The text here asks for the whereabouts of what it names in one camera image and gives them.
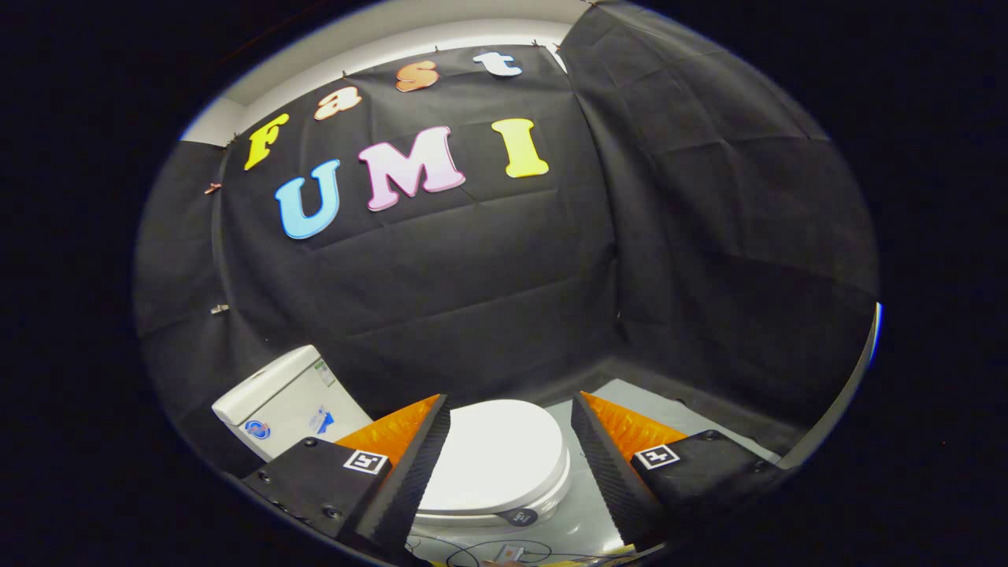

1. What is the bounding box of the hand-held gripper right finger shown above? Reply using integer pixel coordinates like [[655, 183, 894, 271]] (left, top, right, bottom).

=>
[[571, 391, 788, 554]]

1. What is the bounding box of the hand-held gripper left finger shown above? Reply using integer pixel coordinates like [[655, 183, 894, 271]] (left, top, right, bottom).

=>
[[240, 394, 452, 567]]

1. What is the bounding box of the white toilet lid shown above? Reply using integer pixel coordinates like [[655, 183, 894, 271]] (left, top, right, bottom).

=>
[[415, 399, 572, 527]]

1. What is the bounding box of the black backdrop cloth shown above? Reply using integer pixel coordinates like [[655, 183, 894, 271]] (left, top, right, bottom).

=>
[[132, 0, 880, 473]]

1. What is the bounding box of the black cable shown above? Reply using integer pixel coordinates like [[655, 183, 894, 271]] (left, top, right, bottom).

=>
[[406, 534, 556, 567]]

